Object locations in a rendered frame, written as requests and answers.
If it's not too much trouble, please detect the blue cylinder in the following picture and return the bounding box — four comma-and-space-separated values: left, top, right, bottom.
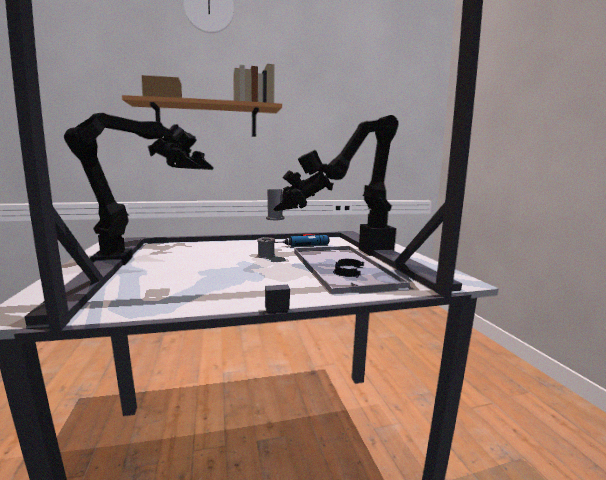
275, 235, 330, 247

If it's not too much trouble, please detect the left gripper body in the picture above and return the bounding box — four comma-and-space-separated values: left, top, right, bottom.
165, 143, 205, 167

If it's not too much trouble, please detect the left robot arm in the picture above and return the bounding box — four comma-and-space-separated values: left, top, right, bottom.
64, 113, 197, 255

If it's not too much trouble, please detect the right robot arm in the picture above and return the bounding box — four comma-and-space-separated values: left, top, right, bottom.
283, 115, 399, 228

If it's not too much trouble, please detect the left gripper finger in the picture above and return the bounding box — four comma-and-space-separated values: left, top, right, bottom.
175, 151, 201, 169
197, 153, 213, 170

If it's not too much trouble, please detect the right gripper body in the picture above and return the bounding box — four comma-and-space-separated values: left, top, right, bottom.
283, 179, 316, 209

